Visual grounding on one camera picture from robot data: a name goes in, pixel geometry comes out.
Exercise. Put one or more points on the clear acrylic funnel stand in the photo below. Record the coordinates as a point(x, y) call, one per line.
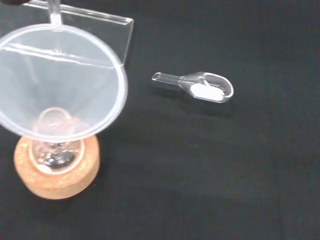
point(102, 28)

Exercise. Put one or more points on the black bench cloth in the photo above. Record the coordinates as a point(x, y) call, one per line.
point(200, 162)

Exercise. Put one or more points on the translucent plastic funnel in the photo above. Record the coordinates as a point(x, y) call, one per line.
point(82, 75)

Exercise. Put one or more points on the small round-bottom glass flask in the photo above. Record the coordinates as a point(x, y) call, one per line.
point(58, 158)

